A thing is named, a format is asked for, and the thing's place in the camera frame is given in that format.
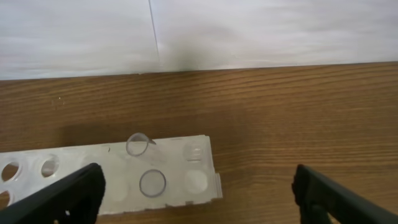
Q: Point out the white test tube rack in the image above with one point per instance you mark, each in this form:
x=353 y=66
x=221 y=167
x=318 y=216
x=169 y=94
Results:
x=180 y=193

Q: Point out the clear test tube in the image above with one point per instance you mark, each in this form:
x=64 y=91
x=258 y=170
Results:
x=152 y=183
x=136 y=145

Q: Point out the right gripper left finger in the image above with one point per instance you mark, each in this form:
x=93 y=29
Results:
x=71 y=196

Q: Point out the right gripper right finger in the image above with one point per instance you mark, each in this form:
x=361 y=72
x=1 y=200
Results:
x=323 y=202

